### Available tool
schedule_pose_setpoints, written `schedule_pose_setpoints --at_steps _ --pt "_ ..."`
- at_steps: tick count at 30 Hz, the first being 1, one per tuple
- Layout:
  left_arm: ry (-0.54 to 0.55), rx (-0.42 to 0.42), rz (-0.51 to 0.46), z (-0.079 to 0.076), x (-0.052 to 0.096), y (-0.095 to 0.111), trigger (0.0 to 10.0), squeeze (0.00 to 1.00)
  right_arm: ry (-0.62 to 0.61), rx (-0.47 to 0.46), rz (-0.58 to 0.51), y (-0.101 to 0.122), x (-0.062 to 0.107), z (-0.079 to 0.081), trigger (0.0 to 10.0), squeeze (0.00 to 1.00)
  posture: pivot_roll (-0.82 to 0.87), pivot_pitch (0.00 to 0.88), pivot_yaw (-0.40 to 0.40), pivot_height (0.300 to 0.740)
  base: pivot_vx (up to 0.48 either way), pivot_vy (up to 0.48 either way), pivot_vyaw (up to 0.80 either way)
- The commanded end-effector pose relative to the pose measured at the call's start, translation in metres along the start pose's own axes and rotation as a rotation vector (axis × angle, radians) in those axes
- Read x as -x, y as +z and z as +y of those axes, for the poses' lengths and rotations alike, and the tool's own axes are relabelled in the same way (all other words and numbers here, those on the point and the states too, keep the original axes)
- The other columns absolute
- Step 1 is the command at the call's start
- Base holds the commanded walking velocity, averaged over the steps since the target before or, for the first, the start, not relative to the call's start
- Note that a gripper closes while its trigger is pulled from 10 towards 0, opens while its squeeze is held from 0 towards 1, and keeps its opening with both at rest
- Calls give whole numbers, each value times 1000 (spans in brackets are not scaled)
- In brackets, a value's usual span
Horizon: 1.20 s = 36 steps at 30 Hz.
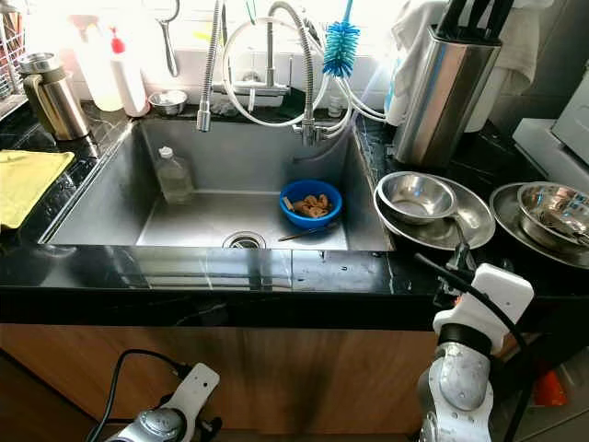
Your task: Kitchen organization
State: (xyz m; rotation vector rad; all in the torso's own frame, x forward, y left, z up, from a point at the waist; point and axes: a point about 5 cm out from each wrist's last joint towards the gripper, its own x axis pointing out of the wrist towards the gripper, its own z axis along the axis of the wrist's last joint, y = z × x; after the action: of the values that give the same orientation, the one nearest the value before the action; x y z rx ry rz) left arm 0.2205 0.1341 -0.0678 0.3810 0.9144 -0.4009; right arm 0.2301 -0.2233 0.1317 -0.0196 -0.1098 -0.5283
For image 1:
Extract small steel tap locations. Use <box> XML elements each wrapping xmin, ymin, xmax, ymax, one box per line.
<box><xmin>221</xmin><ymin>18</ymin><xmax>291</xmax><ymax>100</ymax></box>

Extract white bottle red cap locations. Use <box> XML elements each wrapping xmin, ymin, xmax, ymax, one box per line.
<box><xmin>108</xmin><ymin>28</ymin><xmax>151</xmax><ymax>118</ymax></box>

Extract steel spring neck faucet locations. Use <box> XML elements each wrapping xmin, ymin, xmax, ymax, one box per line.
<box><xmin>271</xmin><ymin>0</ymin><xmax>341</xmax><ymax>146</ymax></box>

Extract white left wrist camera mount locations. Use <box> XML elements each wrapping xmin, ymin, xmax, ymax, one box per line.
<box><xmin>161</xmin><ymin>363</ymin><xmax>222</xmax><ymax>423</ymax></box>

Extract stainless steel sink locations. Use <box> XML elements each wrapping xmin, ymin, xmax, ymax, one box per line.
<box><xmin>46</xmin><ymin>118</ymin><xmax>395</xmax><ymax>253</ymax></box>

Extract brown food pieces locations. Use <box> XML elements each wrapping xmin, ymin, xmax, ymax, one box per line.
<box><xmin>285</xmin><ymin>193</ymin><xmax>330</xmax><ymax>218</ymax></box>

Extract clear plastic bottle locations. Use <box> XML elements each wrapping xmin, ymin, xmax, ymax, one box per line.
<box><xmin>156</xmin><ymin>146</ymin><xmax>192</xmax><ymax>205</ymax></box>

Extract hanging steel strainer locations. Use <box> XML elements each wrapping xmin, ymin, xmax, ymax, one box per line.
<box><xmin>143</xmin><ymin>0</ymin><xmax>183</xmax><ymax>79</ymax></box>

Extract white bottle blue label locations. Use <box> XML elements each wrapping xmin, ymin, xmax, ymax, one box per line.
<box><xmin>382</xmin><ymin>55</ymin><xmax>410</xmax><ymax>128</ymax></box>

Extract brown wooden cabinet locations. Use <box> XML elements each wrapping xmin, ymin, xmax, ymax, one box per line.
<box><xmin>0</xmin><ymin>322</ymin><xmax>530</xmax><ymax>442</ymax></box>

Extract white hose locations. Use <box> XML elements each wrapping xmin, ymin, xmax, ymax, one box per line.
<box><xmin>221</xmin><ymin>17</ymin><xmax>392</xmax><ymax>130</ymax></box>

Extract red floor object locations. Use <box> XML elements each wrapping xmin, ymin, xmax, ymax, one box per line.
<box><xmin>529</xmin><ymin>368</ymin><xmax>567</xmax><ymax>408</ymax></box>

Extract wire dish rack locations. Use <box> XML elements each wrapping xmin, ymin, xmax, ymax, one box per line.
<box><xmin>0</xmin><ymin>0</ymin><xmax>27</xmax><ymax>102</ymax></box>

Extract blue plastic bowl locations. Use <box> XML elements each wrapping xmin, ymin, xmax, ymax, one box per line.
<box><xmin>279</xmin><ymin>179</ymin><xmax>343</xmax><ymax>231</ymax></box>

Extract translucent spray bottle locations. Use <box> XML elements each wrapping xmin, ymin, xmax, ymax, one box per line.
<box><xmin>69</xmin><ymin>14</ymin><xmax>121</xmax><ymax>113</ymax></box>

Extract yellow cleaning cloth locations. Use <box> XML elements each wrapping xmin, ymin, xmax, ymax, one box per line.
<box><xmin>0</xmin><ymin>149</ymin><xmax>76</xmax><ymax>231</ymax></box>

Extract steel knife block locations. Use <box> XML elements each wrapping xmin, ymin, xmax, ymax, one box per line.
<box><xmin>391</xmin><ymin>26</ymin><xmax>502</xmax><ymax>169</ymax></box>

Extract small steel bowl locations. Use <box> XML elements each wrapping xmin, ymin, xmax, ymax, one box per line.
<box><xmin>148</xmin><ymin>90</ymin><xmax>188</xmax><ymax>117</ymax></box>

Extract gold steel thermos jug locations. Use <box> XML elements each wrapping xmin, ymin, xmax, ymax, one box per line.
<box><xmin>18</xmin><ymin>52</ymin><xmax>91</xmax><ymax>142</ymax></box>

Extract large steel plate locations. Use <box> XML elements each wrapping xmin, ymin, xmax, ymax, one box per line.
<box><xmin>374</xmin><ymin>171</ymin><xmax>498</xmax><ymax>252</ymax></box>
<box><xmin>490</xmin><ymin>181</ymin><xmax>589</xmax><ymax>271</ymax></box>

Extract blue bottle brush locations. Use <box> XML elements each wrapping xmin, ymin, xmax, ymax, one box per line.
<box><xmin>322</xmin><ymin>0</ymin><xmax>362</xmax><ymax>78</ymax></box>

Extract white appliance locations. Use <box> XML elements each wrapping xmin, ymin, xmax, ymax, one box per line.
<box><xmin>511</xmin><ymin>69</ymin><xmax>589</xmax><ymax>194</ymax></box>

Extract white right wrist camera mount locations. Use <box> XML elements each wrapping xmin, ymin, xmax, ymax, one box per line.
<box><xmin>433</xmin><ymin>263</ymin><xmax>537</xmax><ymax>343</ymax></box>

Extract steel spoon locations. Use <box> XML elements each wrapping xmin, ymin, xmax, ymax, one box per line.
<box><xmin>276</xmin><ymin>224</ymin><xmax>337</xmax><ymax>243</ymax></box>
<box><xmin>451</xmin><ymin>219</ymin><xmax>472</xmax><ymax>273</ymax></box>

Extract steel spray wand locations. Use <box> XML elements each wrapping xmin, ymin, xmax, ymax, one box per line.
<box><xmin>196</xmin><ymin>0</ymin><xmax>226</xmax><ymax>133</ymax></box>

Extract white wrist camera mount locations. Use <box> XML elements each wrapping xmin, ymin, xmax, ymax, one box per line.
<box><xmin>161</xmin><ymin>363</ymin><xmax>222</xmax><ymax>423</ymax></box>
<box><xmin>433</xmin><ymin>263</ymin><xmax>537</xmax><ymax>343</ymax></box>

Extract black knife handles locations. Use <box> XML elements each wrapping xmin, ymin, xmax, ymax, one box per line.
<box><xmin>437</xmin><ymin>0</ymin><xmax>516</xmax><ymax>42</ymax></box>

